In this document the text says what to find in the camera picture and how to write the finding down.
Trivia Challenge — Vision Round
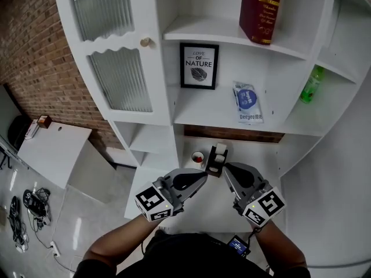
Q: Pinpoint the white desk with hutch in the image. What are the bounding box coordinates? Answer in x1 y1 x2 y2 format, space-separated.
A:
53 0 371 233

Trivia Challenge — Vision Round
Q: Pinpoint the dark red hardcover book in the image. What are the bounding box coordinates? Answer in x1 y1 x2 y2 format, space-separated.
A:
239 0 284 46

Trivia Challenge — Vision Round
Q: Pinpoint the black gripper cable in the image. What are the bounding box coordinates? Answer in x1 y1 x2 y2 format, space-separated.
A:
246 226 262 244

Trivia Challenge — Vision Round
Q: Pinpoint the white and red booklet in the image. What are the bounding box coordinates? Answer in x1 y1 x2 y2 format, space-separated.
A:
24 119 40 141

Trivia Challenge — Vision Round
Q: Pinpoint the plain white side desk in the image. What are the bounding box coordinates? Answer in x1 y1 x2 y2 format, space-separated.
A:
17 122 128 204

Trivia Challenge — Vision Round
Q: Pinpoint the black phone with blue screen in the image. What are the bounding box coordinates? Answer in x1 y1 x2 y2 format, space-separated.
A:
227 235 252 258

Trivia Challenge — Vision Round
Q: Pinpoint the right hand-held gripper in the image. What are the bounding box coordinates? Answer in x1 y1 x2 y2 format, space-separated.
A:
223 162 286 229

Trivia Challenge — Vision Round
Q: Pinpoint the person's left forearm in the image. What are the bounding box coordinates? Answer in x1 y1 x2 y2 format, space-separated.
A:
83 214 163 272

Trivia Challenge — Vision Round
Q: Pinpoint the person's black shirt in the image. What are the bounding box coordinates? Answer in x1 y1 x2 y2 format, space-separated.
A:
72 232 311 278

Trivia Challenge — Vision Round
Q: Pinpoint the person's right forearm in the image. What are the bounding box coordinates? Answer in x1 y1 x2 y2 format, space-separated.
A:
254 220 308 269

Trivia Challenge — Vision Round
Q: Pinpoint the black framed leaf picture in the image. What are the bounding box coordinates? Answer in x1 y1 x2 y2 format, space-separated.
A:
179 42 220 90

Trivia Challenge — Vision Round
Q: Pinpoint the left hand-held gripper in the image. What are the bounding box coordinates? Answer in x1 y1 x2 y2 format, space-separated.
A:
134 168 209 222

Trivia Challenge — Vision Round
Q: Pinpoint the black padded chair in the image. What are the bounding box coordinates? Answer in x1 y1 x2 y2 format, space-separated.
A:
7 114 32 152

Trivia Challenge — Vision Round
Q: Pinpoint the white mug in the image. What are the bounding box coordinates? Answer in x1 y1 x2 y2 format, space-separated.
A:
190 151 206 170

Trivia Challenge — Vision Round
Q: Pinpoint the blue white wipes pack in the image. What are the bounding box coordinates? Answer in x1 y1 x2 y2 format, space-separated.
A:
232 81 264 125

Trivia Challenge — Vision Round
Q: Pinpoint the grey metal cabinet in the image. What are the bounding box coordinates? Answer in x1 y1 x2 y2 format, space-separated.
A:
0 84 23 144

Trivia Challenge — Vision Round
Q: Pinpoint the small brown box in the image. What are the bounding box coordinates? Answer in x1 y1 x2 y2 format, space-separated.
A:
37 114 53 129

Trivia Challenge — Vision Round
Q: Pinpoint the green plastic bottle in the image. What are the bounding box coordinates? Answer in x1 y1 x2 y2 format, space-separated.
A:
299 65 325 104

